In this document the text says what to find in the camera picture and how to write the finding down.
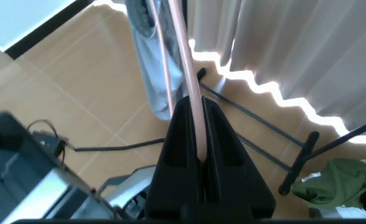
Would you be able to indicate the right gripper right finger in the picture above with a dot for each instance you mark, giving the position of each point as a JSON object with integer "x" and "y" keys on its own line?
{"x": 236, "y": 180}

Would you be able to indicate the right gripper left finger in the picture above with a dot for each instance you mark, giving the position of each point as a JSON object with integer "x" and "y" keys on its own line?
{"x": 170, "y": 180}

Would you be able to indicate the pink clothes hanger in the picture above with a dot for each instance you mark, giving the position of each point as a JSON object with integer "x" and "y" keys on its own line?
{"x": 190, "y": 81}

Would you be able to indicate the pale grey shorts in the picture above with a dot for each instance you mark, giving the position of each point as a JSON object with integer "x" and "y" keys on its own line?
{"x": 148, "y": 71}

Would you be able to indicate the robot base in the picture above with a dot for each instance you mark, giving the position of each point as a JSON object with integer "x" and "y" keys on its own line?
{"x": 21, "y": 174}

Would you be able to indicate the black clothes rack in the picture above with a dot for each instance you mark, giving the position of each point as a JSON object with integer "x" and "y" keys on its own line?
{"x": 296, "y": 165}

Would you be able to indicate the green garment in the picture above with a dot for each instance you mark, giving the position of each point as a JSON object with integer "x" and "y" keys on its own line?
{"x": 335, "y": 183}

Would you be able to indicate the beige curtain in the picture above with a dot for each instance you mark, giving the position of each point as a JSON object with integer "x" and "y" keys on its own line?
{"x": 295, "y": 40}

